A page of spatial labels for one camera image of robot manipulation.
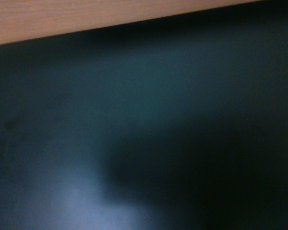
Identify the black netbook laptop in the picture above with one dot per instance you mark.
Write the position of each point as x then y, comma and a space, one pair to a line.
144, 134

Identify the wooden desk with black frame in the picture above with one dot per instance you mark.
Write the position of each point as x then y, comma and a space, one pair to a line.
62, 16

